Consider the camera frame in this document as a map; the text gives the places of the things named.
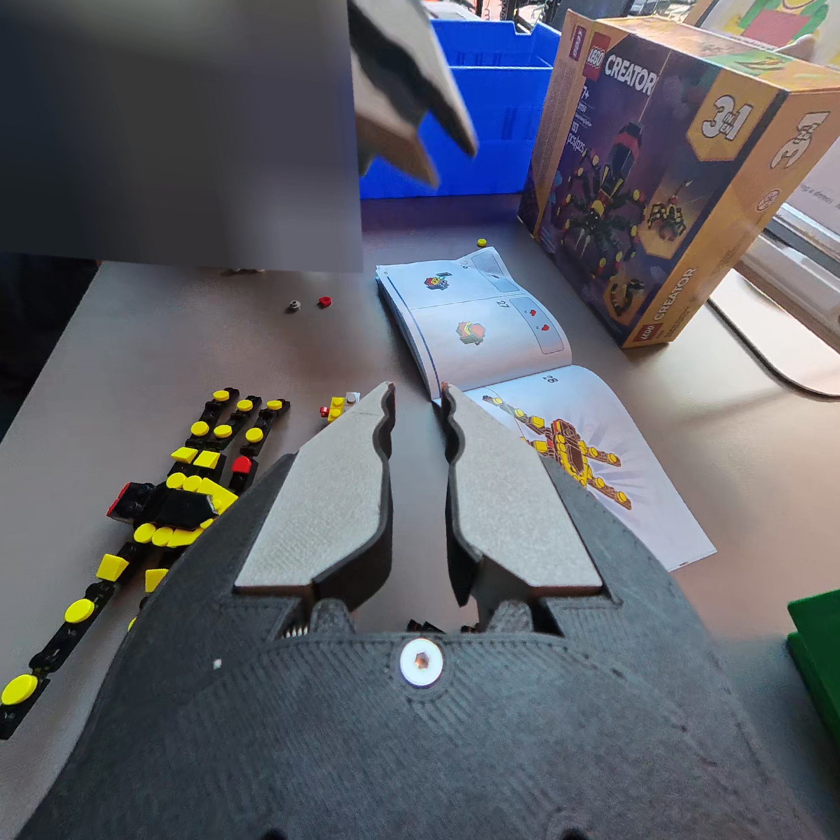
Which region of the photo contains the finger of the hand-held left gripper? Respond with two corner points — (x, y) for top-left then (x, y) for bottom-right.
(351, 49), (439, 186)
(348, 0), (478, 157)

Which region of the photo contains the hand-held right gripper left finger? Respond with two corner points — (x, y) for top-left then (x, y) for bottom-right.
(233, 381), (397, 613)

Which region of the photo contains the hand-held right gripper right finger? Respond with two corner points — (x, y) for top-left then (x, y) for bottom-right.
(440, 383), (605, 606)

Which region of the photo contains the blue plastic bin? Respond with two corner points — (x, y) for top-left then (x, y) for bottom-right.
(360, 18), (562, 199)

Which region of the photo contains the black yellow lego spider model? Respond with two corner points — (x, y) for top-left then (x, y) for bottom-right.
(0, 387), (291, 741)

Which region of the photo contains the open lego instruction booklet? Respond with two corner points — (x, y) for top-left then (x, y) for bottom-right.
(375, 248), (718, 573)

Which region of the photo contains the yellow lego set box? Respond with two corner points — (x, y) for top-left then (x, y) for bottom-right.
(517, 10), (840, 349)

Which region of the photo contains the white flat stand base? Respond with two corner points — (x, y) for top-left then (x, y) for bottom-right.
(707, 203), (840, 398)

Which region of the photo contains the large green plastic bin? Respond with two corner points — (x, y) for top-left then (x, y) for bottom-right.
(786, 589), (840, 726)

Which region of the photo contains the printed instruction poster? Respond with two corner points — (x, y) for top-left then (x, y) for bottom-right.
(696, 0), (840, 73)

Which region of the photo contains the white text sheet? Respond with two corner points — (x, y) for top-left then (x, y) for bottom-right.
(784, 154), (840, 234)

